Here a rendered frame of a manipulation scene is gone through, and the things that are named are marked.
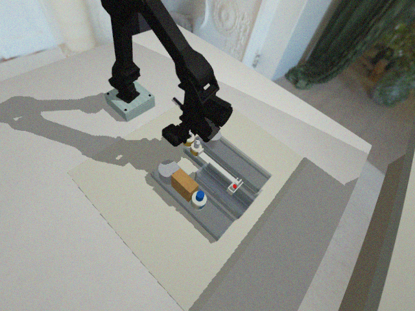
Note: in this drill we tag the tan rectangular block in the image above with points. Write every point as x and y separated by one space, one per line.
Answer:
183 184

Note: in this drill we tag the white jar with blue lid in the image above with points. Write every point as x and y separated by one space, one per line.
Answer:
198 200

